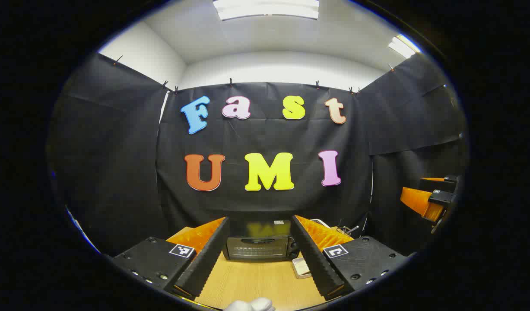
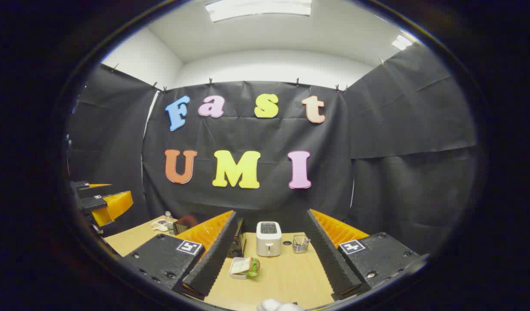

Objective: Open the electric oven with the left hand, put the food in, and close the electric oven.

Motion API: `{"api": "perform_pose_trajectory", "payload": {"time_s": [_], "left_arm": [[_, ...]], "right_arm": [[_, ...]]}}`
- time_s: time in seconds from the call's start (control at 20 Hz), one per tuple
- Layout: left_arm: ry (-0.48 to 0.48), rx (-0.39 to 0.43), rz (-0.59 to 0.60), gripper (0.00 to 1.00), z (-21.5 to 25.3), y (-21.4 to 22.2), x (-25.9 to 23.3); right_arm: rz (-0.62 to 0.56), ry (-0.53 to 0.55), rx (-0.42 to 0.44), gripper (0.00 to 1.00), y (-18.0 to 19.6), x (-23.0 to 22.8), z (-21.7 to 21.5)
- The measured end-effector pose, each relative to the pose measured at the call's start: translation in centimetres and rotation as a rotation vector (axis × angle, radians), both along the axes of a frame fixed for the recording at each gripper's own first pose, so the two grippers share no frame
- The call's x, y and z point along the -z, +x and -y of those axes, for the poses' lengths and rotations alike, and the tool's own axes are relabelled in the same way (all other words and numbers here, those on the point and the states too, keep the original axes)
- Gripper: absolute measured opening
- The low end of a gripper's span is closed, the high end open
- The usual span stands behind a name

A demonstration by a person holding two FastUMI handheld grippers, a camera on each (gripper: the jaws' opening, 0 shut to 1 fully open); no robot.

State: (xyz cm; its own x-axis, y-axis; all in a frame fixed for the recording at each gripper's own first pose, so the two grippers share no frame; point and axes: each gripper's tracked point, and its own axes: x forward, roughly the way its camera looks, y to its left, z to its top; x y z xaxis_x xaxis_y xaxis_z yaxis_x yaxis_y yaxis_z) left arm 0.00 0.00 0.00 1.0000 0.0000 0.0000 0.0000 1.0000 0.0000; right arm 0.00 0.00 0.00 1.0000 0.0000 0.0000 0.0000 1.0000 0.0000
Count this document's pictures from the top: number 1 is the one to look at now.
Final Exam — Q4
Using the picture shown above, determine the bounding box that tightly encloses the large ceiling light panel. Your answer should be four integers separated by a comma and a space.
213, 0, 320, 21

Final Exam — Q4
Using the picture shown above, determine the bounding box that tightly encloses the row of small black clips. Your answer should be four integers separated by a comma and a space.
114, 55, 395, 94

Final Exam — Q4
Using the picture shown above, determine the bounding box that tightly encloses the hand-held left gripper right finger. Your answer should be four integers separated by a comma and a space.
290, 215, 410, 301

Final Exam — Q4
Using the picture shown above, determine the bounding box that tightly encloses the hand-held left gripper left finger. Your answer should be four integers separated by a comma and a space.
111, 217, 231, 298

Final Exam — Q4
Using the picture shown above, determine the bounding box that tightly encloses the small ceiling light panel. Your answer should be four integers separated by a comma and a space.
387, 34, 422, 59

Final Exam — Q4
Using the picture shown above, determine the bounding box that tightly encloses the white rectangular tray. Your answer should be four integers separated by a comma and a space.
292, 257, 312, 279

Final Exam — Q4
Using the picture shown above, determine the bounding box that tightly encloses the black electric oven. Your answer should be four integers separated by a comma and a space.
222, 218, 301, 262

